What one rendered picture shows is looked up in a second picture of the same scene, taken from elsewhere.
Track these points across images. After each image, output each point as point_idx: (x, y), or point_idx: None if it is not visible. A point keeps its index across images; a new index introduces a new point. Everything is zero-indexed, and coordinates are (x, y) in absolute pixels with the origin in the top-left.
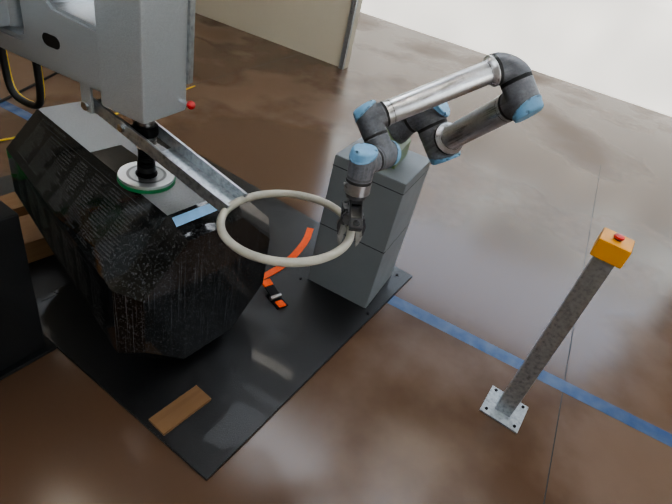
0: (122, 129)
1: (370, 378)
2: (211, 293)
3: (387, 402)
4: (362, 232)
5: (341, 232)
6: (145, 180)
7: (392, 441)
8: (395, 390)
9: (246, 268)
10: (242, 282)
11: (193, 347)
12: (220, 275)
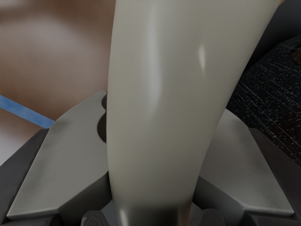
0: None
1: (94, 45)
2: (297, 89)
3: (76, 16)
4: (30, 152)
5: (228, 137)
6: None
7: None
8: (69, 32)
9: None
10: (244, 117)
11: (273, 53)
12: (300, 108)
